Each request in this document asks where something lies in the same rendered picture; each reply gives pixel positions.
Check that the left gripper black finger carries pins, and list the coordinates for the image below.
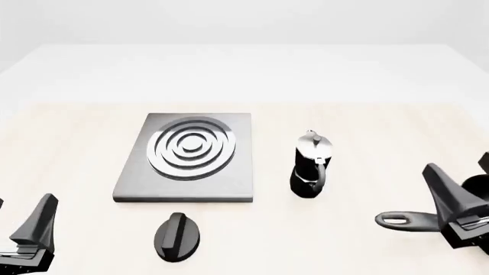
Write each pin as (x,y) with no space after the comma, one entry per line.
(40,226)
(1,203)

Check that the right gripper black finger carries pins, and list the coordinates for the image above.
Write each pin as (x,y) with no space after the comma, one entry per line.
(485,163)
(447,194)

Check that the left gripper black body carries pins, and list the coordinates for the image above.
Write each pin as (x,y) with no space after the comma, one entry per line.
(23,262)

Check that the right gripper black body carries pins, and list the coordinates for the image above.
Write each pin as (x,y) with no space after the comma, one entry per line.
(473,232)

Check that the round black stove knob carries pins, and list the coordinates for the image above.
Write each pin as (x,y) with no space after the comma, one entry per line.
(176,237)

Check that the black and silver moka pot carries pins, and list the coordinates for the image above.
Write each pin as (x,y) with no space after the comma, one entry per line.
(305,160)

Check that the flat black stove plate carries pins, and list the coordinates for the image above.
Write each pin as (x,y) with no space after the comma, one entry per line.
(229,177)

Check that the small flat plate on stalk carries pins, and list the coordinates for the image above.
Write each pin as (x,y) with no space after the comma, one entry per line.
(410,220)

